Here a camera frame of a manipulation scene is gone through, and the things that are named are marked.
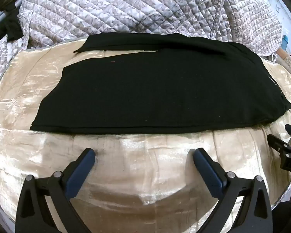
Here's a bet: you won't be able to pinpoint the floral quilted blanket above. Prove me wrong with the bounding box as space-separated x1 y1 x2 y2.
0 0 283 93

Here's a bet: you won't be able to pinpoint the black pants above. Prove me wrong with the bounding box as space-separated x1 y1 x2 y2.
29 33 291 134

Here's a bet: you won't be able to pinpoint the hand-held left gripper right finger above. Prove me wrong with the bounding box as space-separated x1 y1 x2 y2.
193 148 274 233

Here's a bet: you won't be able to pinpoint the dark cloth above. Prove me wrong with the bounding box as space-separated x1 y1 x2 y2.
3 10 24 42

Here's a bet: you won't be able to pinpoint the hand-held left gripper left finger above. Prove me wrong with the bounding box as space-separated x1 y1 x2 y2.
15 148 96 233

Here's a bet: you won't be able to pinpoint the gold satin bed sheet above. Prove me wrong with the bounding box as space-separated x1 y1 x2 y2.
0 37 291 233

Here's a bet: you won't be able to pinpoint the white door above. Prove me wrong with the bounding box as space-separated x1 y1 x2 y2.
267 0 289 30

